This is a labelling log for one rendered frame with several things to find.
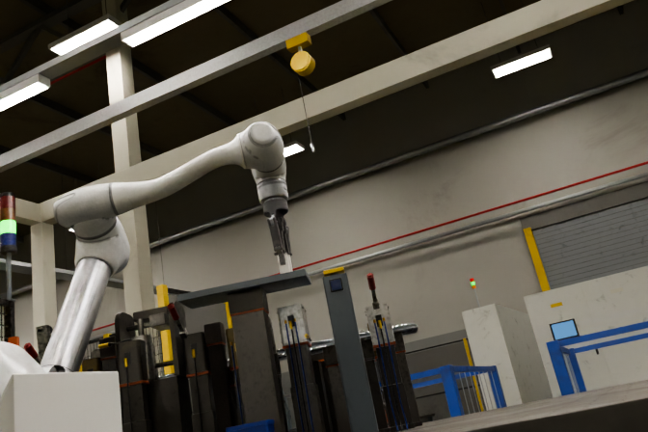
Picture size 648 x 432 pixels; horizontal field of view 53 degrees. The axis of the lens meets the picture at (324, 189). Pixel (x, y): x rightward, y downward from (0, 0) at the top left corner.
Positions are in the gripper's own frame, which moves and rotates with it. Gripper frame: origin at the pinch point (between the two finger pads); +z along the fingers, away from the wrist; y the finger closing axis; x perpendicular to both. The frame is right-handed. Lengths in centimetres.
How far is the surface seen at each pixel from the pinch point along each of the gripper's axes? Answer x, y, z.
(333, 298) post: -12.4, -1.1, 12.5
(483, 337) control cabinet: -36, 797, -38
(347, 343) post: -14.0, -0.8, 25.5
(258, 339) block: 9.5, -5.2, 19.7
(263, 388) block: 10.1, -5.3, 32.6
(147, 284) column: 414, 672, -202
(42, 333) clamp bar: 83, 2, 1
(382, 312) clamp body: -22.3, 17.0, 16.7
